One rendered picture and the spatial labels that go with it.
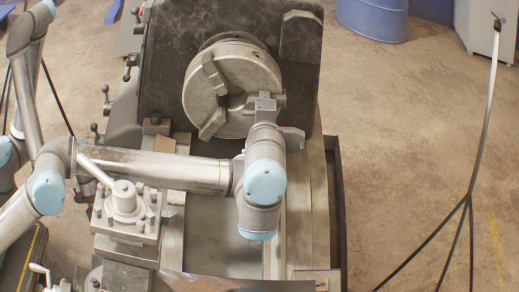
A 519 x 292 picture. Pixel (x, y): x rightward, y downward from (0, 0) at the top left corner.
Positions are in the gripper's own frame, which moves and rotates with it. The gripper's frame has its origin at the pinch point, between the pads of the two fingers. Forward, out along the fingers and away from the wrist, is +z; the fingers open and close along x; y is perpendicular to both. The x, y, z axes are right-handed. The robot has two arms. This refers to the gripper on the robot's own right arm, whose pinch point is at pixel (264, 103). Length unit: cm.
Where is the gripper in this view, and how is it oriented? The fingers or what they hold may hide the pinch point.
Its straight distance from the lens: 222.0
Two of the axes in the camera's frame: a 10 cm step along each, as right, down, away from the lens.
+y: -10.0, -0.3, -0.1
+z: 0.1, -5.7, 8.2
